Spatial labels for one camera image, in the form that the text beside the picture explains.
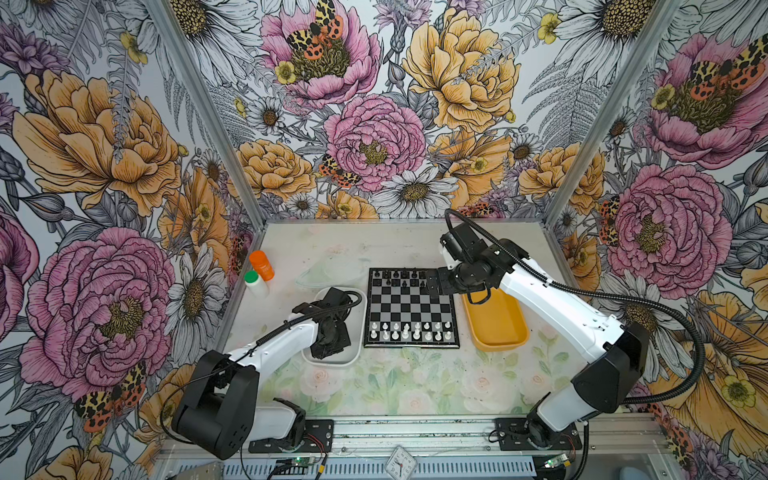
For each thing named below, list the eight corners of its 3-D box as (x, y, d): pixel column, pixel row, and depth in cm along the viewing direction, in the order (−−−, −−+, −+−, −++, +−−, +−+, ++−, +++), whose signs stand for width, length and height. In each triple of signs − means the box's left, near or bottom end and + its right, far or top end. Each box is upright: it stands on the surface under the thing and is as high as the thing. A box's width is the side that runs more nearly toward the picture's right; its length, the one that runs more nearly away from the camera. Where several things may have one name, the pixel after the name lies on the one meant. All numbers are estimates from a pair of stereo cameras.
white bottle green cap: (252, 299, 102) (241, 283, 94) (256, 286, 105) (246, 270, 97) (266, 299, 102) (256, 283, 94) (270, 286, 105) (260, 270, 97)
